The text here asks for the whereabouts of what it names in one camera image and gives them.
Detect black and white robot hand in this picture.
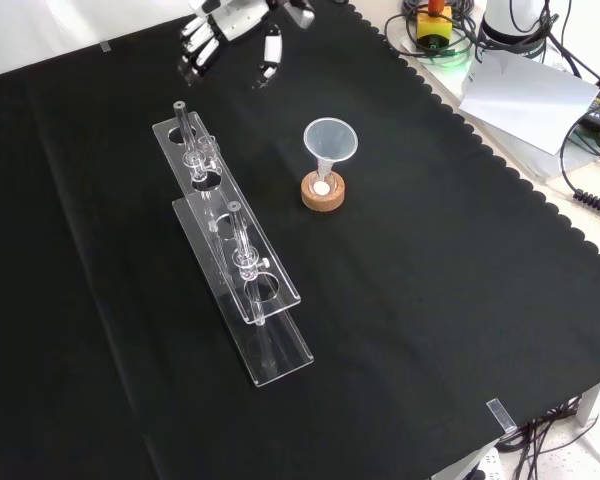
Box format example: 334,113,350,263
175,0,317,91

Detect clear plastic funnel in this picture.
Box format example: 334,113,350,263
303,117,360,190

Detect round-bottom glass flask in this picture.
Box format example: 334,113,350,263
311,167,339,199

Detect clear acrylic funnel stand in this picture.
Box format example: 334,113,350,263
152,101,315,389

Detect yellow stop button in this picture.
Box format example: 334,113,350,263
416,0,454,51

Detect pale board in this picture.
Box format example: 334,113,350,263
458,49,600,157

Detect black cloth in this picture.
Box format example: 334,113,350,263
0,0,600,480

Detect clear tape strip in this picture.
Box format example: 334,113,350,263
485,397,518,434

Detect white power strip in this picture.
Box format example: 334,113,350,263
472,446,504,480

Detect white table leg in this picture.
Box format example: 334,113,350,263
574,378,600,427

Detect cork ring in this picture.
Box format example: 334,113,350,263
300,169,347,212

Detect black ribbed cable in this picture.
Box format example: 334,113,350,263
558,115,600,220

